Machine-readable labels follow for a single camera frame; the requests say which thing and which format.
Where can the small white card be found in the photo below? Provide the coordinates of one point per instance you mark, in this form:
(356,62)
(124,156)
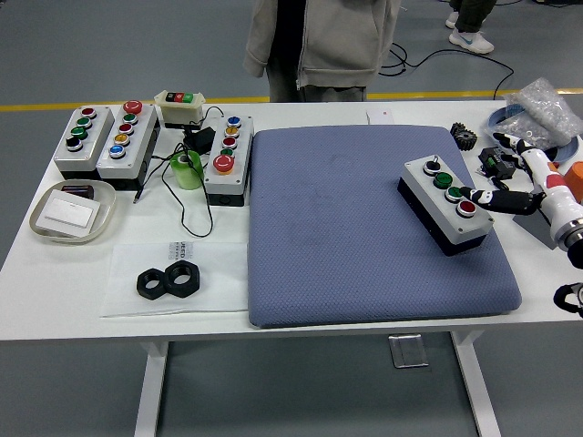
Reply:
(380,117)

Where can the black gear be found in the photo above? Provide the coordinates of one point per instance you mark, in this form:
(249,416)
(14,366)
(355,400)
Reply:
(464,139)

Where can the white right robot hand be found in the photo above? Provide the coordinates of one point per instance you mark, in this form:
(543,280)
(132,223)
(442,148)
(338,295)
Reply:
(549,200)

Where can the four-button grey control box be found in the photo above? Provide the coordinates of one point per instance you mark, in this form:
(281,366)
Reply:
(93,136)

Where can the white oval tray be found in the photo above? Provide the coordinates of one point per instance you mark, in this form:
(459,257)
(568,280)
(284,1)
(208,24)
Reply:
(102,227)

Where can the four-control button box with selector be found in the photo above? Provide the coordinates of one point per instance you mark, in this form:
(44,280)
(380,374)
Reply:
(423,186)

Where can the small black hex nut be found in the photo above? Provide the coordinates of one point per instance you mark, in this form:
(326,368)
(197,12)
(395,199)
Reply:
(143,291)

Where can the dark red small box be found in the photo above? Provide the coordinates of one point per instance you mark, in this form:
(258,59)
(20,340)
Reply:
(77,189)

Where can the person with white shoes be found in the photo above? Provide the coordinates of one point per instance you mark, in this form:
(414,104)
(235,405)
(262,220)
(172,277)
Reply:
(471,41)

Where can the green tape roll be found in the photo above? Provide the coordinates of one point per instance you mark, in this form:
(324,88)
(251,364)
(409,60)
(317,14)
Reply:
(187,177)

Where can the metal bracket under table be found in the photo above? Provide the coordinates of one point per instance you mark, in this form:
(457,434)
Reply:
(407,352)

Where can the large black hex nut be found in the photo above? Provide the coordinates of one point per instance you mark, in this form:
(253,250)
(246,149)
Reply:
(191,287)

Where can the clear plastic bag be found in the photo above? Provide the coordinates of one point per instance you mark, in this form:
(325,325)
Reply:
(218,282)

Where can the white wall switch panel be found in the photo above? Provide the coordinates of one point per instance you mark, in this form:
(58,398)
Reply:
(68,214)

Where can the clear bag of washers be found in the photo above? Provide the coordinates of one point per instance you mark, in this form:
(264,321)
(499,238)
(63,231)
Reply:
(542,109)

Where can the blue plate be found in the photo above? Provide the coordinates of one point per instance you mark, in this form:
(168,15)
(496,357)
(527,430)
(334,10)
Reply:
(496,119)

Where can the five-button box with emergency stop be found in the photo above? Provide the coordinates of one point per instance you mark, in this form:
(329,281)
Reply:
(241,145)
(136,145)

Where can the cream three-button switch box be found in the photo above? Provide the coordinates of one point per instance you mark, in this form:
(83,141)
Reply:
(180,109)

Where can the white table leg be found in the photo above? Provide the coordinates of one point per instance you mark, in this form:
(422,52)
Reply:
(478,396)
(148,400)

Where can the blue-grey padded mat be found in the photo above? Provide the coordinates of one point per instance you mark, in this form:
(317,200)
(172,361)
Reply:
(328,227)

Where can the black power adapter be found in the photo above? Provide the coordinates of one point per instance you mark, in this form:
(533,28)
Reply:
(200,140)

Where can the black terminal module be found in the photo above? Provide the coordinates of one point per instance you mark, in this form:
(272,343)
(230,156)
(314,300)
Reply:
(494,161)

